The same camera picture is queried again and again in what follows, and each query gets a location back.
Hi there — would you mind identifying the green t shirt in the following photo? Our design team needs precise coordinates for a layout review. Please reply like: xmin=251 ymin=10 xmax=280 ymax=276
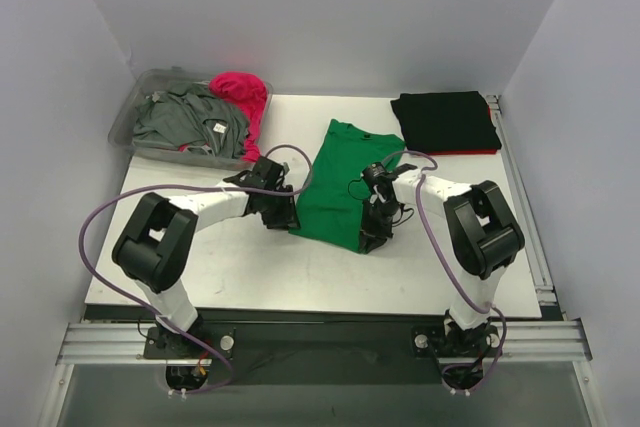
xmin=289 ymin=119 xmax=405 ymax=252

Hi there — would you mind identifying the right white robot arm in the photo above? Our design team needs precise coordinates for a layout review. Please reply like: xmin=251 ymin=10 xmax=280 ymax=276
xmin=359 ymin=162 xmax=525 ymax=355

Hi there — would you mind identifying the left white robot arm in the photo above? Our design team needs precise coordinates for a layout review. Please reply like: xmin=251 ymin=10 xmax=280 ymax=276
xmin=112 ymin=157 xmax=299 ymax=359

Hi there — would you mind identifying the folded black t shirt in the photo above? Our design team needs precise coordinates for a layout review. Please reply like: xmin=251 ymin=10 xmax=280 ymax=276
xmin=390 ymin=91 xmax=502 ymax=155

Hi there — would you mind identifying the pink t shirt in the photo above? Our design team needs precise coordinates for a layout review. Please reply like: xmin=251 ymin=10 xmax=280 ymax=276
xmin=209 ymin=72 xmax=269 ymax=162

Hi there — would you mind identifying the grey t shirt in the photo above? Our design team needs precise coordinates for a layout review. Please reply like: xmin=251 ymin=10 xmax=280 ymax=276
xmin=132 ymin=82 xmax=249 ymax=159

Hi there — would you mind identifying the clear plastic bin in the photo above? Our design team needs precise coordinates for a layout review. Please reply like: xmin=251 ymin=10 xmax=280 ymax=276
xmin=108 ymin=69 xmax=272 ymax=170

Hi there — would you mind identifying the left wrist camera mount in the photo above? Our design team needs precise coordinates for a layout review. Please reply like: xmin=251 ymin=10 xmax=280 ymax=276
xmin=223 ymin=156 xmax=289 ymax=192

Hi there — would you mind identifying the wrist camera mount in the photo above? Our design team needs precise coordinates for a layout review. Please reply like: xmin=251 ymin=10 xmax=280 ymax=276
xmin=361 ymin=162 xmax=417 ymax=197
xmin=223 ymin=156 xmax=289 ymax=192

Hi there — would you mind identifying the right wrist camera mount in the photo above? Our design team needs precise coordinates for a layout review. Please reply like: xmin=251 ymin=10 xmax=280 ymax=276
xmin=361 ymin=162 xmax=417 ymax=197

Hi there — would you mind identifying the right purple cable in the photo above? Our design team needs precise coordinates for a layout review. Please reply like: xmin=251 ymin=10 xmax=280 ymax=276
xmin=379 ymin=149 xmax=510 ymax=393

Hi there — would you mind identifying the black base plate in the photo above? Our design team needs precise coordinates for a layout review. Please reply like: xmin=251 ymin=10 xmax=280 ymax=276
xmin=144 ymin=311 xmax=506 ymax=387

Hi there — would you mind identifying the aluminium frame rail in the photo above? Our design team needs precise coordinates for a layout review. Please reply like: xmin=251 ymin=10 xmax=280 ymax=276
xmin=56 ymin=323 xmax=166 ymax=366

